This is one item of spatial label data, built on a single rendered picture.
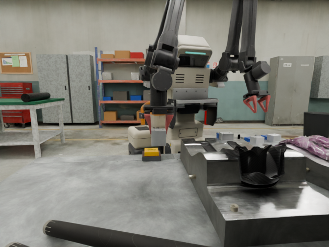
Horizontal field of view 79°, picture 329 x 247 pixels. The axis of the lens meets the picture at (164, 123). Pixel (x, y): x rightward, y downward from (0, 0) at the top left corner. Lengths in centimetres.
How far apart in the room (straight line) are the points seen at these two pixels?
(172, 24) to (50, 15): 644
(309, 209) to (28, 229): 60
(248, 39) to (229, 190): 78
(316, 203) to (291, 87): 620
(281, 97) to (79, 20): 608
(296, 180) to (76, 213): 56
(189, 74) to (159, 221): 84
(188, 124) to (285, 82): 555
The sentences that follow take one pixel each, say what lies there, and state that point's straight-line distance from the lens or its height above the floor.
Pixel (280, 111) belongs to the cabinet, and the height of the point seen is 45.
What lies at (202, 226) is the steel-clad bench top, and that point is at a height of 80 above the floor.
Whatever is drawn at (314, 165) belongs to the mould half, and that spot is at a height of 86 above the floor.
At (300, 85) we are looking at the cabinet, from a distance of 684.
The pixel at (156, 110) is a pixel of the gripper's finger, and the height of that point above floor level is 103.
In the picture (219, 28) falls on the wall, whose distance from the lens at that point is 656.
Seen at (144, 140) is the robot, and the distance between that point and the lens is 138.
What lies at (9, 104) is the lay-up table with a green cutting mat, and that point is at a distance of 367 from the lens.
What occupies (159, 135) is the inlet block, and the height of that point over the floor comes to 95.
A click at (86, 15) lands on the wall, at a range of 671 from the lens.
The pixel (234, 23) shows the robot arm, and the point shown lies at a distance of 121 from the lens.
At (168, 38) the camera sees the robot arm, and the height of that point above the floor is 126.
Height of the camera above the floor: 110
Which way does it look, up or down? 10 degrees down
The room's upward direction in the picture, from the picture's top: straight up
